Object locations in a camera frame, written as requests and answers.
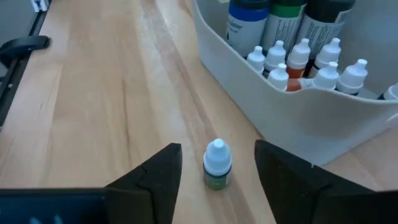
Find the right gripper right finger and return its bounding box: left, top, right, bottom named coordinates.
left=254, top=139, right=376, bottom=224

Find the small orange-red dropper bottle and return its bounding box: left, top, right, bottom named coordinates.
left=285, top=61, right=340, bottom=93

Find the green candy color bottle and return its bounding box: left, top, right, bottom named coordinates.
left=261, top=0, right=307, bottom=54

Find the blue candy color bottle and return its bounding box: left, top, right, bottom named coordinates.
left=226, top=0, right=270, bottom=58

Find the grey plastic bin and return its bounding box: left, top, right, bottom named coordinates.
left=192, top=0, right=398, bottom=166

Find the small white-capped dropper bottle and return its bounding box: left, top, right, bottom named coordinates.
left=262, top=40, right=287, bottom=78
left=267, top=63, right=290, bottom=92
left=203, top=138, right=233, bottom=190
left=377, top=83, right=398, bottom=101

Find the small dropper bottle purple label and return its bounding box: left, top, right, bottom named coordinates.
left=247, top=45, right=266, bottom=75

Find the black candy color bottle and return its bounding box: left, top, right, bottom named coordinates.
left=295, top=0, right=356, bottom=60

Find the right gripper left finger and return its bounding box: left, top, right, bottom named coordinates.
left=105, top=142, right=183, bottom=224

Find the small orange bottle yellow label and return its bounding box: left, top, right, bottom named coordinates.
left=285, top=37, right=312, bottom=79

